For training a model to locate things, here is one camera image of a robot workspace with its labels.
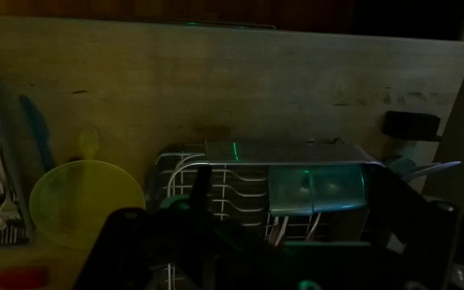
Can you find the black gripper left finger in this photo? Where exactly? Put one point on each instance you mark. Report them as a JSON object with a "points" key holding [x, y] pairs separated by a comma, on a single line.
{"points": [[201, 187]]}

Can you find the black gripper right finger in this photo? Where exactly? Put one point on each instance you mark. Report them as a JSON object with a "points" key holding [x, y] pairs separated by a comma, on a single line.
{"points": [[410, 215]]}

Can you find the yellow-green plastic plate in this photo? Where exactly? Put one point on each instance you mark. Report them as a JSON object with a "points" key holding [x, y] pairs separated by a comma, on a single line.
{"points": [[81, 198]]}

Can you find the light blue measuring scoop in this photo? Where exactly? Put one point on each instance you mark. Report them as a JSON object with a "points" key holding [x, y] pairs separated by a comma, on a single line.
{"points": [[404, 166]]}

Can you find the flat black rectangular object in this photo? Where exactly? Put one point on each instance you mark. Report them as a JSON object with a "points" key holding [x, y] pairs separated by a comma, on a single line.
{"points": [[410, 126]]}

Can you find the metal dish drying rack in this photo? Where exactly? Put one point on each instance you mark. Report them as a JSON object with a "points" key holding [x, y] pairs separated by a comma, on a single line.
{"points": [[286, 153]]}

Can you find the teal cup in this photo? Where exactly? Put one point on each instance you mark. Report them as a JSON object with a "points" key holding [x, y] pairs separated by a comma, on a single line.
{"points": [[318, 187]]}

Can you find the blue spatula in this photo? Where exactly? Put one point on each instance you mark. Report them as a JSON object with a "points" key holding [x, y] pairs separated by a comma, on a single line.
{"points": [[39, 134]]}

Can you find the silver fork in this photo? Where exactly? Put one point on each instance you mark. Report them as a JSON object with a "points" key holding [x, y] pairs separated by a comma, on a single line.
{"points": [[9, 215]]}

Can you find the grey cutlery tray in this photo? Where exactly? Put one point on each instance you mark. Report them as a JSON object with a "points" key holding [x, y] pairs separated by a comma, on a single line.
{"points": [[7, 134]]}

